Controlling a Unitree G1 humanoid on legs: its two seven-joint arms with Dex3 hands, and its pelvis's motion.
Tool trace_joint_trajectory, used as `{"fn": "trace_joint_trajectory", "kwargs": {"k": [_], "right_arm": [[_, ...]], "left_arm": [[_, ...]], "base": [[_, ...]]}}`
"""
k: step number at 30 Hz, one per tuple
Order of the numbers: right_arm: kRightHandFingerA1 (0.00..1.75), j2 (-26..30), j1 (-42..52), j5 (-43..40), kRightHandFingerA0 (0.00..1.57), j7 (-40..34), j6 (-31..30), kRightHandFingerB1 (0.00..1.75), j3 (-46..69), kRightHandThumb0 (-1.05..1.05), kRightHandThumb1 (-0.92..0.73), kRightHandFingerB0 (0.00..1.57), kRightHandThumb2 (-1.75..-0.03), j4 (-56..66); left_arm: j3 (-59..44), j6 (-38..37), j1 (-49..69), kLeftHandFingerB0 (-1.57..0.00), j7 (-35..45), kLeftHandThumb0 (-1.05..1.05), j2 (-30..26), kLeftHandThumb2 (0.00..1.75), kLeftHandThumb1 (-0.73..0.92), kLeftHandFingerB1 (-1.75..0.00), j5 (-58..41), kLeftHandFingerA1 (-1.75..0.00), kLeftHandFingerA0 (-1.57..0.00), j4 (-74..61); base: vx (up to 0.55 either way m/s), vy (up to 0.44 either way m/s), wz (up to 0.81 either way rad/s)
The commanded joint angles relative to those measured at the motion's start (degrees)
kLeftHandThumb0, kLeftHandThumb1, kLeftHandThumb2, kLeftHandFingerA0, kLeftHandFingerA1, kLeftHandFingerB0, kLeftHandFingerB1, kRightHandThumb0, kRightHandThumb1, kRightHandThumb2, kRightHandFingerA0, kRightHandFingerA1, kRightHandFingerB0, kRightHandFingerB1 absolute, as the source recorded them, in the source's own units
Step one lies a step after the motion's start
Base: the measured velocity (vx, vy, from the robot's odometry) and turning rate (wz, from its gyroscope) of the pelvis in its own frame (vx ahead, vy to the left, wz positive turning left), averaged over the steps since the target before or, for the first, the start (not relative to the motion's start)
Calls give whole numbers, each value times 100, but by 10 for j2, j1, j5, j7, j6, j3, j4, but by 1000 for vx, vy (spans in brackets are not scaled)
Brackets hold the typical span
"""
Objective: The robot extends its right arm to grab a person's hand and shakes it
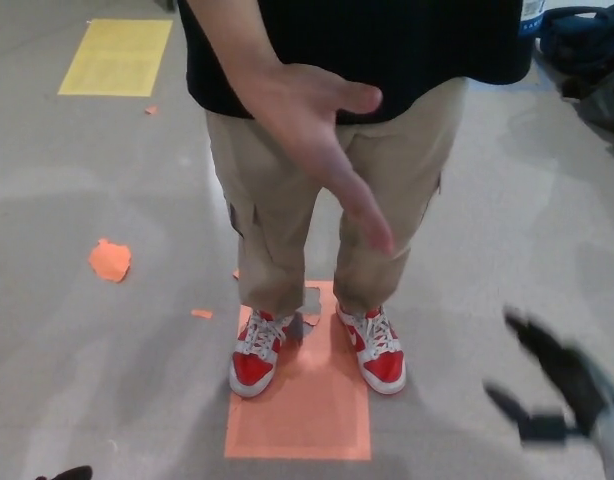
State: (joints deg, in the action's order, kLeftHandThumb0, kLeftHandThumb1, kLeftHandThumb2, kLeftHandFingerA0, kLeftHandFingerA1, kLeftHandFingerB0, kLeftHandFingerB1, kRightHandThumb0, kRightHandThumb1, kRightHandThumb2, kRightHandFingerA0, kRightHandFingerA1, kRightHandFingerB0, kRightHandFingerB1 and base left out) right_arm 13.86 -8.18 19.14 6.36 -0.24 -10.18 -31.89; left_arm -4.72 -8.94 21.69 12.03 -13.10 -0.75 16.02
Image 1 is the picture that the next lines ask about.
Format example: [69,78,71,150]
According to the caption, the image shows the person's bare right hand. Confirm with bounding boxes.
[239,62,396,254]

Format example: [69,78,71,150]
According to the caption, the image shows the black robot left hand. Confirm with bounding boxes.
[34,464,94,480]

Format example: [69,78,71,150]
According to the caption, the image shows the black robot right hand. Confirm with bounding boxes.
[483,304,614,446]

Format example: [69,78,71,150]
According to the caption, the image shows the person's bare right forearm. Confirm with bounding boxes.
[176,0,284,114]

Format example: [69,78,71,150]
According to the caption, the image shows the khaki cargo pants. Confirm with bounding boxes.
[205,78,469,320]

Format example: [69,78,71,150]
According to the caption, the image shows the black t-shirt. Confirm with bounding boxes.
[176,0,533,126]

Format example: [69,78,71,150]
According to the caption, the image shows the yellow floor sheet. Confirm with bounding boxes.
[57,18,174,97]

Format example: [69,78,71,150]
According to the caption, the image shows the red white left sneaker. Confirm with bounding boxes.
[335,301,407,397]

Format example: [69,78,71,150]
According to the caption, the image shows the red white sneaker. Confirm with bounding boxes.
[335,301,407,397]
[228,306,295,400]

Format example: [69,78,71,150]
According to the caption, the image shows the red white right sneaker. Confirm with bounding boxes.
[228,306,295,400]

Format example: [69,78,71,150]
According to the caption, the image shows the large torn orange paper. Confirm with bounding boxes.
[88,238,134,284]

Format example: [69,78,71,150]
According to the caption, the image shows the orange floor sheet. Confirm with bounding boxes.
[224,279,373,461]

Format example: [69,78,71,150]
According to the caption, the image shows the white container blue label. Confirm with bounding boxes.
[516,0,549,51]

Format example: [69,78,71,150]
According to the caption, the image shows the black plastic bag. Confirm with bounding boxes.
[560,67,614,137]

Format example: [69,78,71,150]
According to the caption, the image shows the dark blue bag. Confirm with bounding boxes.
[535,5,614,87]

